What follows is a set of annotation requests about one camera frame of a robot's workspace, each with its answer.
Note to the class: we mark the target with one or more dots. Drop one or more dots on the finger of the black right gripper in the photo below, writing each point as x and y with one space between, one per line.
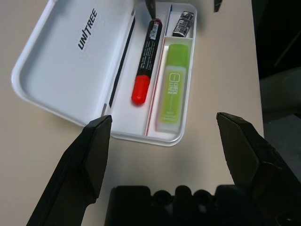
151 8
217 4

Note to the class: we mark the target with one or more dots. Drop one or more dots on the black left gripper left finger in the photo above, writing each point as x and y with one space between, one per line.
77 169

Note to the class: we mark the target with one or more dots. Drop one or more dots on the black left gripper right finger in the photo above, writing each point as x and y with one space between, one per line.
258 169

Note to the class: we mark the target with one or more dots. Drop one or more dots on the red and black marker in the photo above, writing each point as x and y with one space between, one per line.
145 61

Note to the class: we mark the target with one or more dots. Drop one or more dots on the green highlighter pen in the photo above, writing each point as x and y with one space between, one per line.
175 94

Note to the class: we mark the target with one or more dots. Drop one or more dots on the white plastic pencil case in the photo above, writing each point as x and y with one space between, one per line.
58 70

